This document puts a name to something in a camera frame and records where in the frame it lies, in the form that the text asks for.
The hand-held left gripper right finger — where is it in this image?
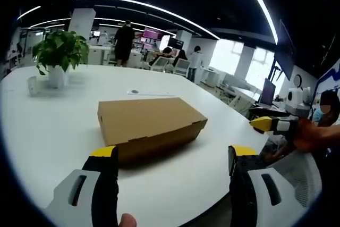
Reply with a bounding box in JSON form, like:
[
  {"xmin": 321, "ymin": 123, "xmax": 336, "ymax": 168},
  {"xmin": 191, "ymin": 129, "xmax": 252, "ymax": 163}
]
[{"xmin": 228, "ymin": 145, "xmax": 303, "ymax": 227}]

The hanging black screen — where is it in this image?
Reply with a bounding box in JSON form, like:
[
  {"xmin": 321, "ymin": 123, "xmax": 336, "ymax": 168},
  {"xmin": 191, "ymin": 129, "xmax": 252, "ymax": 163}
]
[{"xmin": 273, "ymin": 19, "xmax": 296, "ymax": 81}]

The desk computer monitor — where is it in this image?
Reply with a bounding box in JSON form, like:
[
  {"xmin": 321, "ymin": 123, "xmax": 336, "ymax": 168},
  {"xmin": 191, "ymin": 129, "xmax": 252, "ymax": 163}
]
[{"xmin": 261, "ymin": 78, "xmax": 277, "ymax": 106}]

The pink display screen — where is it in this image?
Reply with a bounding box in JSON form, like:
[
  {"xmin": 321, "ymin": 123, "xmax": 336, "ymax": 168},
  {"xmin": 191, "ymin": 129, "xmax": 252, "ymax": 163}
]
[{"xmin": 142, "ymin": 28, "xmax": 165, "ymax": 40}]

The blue white wall poster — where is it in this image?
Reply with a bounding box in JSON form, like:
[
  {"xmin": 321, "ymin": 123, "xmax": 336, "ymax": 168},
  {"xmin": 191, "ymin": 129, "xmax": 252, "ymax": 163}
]
[{"xmin": 315, "ymin": 59, "xmax": 340, "ymax": 100}]

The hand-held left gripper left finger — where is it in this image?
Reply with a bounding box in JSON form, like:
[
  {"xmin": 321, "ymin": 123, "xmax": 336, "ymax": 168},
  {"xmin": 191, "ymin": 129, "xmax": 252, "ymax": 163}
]
[{"xmin": 45, "ymin": 145, "xmax": 119, "ymax": 227}]

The person's left hand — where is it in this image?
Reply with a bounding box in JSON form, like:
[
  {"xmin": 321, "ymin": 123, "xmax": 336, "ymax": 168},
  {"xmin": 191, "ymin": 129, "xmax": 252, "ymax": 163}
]
[{"xmin": 118, "ymin": 213, "xmax": 138, "ymax": 227}]

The long ceiling light strip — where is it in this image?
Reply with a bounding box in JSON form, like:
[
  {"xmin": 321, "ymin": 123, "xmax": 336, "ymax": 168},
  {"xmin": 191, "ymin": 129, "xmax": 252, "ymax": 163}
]
[
  {"xmin": 72, "ymin": 0, "xmax": 221, "ymax": 40},
  {"xmin": 235, "ymin": 0, "xmax": 279, "ymax": 45}
]

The clear glass cup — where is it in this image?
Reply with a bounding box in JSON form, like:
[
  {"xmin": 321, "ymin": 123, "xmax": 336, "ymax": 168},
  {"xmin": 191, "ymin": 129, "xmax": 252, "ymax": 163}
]
[{"xmin": 27, "ymin": 75, "xmax": 38, "ymax": 96}]

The person's right hand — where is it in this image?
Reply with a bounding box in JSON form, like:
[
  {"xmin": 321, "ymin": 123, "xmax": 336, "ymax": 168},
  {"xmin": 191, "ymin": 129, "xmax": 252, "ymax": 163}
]
[{"xmin": 293, "ymin": 118, "xmax": 317, "ymax": 152}]

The white mesh office chair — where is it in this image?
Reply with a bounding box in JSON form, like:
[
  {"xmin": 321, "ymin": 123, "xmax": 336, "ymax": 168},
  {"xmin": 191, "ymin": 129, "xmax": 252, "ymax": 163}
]
[{"xmin": 265, "ymin": 149, "xmax": 322, "ymax": 209}]

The short ceiling light strip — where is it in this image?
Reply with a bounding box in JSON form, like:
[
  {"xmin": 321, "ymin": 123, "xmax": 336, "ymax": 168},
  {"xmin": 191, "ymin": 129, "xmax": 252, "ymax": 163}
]
[{"xmin": 16, "ymin": 5, "xmax": 42, "ymax": 21}]

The green potted plant white pot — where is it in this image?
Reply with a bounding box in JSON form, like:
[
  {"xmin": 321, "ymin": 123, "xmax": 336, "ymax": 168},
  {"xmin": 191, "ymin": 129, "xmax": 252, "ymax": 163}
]
[{"xmin": 32, "ymin": 30, "xmax": 90, "ymax": 89}]

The brown cardboard shoe box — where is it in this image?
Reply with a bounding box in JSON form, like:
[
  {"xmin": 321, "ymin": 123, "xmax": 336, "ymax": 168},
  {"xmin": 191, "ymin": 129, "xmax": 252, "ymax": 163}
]
[{"xmin": 97, "ymin": 97, "xmax": 208, "ymax": 165}]

